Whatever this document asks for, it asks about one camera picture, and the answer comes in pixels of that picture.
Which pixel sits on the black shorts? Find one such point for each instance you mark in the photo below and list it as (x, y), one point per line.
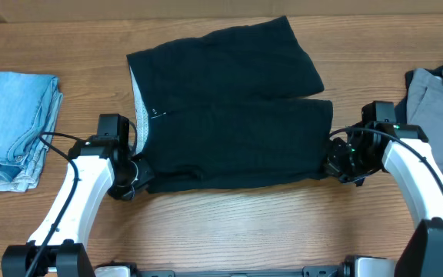
(234, 109)

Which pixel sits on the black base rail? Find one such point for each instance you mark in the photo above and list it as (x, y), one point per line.
(240, 273)

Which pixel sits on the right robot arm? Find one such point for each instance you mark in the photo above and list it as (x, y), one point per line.
(407, 157)

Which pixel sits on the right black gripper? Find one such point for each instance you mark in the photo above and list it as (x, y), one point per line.
(337, 158)

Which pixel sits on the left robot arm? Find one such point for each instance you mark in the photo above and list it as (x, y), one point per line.
(103, 164)

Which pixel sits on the folded light blue jeans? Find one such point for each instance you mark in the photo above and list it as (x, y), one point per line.
(29, 105)

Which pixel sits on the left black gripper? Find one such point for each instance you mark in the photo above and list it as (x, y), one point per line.
(141, 175)

